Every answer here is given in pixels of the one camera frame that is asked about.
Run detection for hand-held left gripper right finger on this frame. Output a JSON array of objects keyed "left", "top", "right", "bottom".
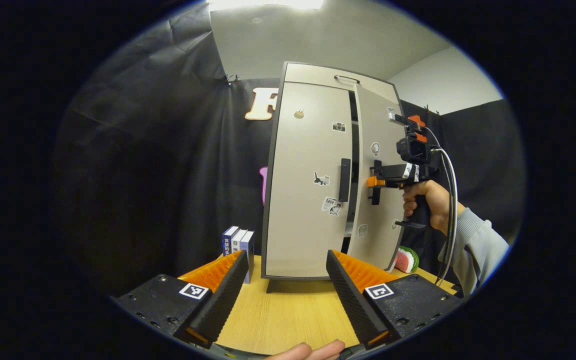
[{"left": 326, "top": 249, "right": 465, "bottom": 351}]

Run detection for cherry sticker shoe cabinet door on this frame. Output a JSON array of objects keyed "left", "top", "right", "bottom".
[{"left": 350, "top": 84, "right": 414, "bottom": 273}]

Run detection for grey double-door shoe cabinet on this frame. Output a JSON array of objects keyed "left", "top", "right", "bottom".
[{"left": 260, "top": 61, "right": 416, "bottom": 293}]

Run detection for watermelon slice toy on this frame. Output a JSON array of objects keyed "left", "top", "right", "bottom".
[{"left": 394, "top": 246, "right": 420, "bottom": 274}]

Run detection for camera sticker shoe cabinet door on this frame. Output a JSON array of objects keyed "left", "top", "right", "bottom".
[{"left": 263, "top": 81, "right": 356, "bottom": 278}]

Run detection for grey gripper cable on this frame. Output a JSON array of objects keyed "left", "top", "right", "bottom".
[{"left": 430, "top": 146, "right": 460, "bottom": 287}]

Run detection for blue and white box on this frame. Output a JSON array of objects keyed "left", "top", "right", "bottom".
[
  {"left": 230, "top": 228, "right": 248, "bottom": 254},
  {"left": 222, "top": 226, "right": 240, "bottom": 257},
  {"left": 239, "top": 230, "right": 256, "bottom": 284}
]

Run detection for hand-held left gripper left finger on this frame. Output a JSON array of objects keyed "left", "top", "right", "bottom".
[{"left": 110, "top": 249, "right": 250, "bottom": 350}]

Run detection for ceiling light panel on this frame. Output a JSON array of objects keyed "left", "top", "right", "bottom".
[{"left": 208, "top": 0, "right": 325, "bottom": 12}]

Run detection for black backdrop cloth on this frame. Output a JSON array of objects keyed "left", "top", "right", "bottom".
[{"left": 53, "top": 5, "right": 526, "bottom": 301}]

